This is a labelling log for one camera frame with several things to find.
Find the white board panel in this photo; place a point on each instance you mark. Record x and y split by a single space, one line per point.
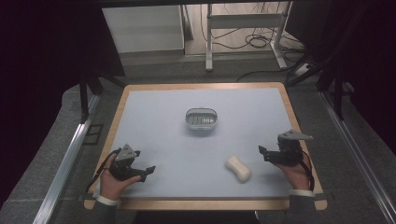
143 28

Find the person's left hand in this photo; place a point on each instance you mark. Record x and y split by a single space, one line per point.
109 185

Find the grey soap dish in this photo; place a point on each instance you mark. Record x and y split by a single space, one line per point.
201 119

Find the light blue table mat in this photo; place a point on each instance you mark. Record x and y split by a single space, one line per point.
186 149

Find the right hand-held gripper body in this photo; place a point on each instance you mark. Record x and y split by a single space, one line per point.
289 152

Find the black metal stand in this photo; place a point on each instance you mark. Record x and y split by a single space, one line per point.
337 93
85 96

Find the aluminium floor rail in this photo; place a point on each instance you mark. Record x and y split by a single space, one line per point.
65 168
358 155

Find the white power strip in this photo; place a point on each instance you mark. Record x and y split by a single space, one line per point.
302 70

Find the wooden table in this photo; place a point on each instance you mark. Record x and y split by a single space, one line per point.
199 204

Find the dark curtain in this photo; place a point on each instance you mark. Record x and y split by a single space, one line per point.
364 56
40 77

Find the person's right hand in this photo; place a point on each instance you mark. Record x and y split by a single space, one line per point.
297 175

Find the white metal desk frame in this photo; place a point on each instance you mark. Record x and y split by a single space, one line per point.
246 20

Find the cream soap bar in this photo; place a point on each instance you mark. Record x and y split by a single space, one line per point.
238 168

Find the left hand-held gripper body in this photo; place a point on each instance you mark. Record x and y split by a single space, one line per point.
123 169

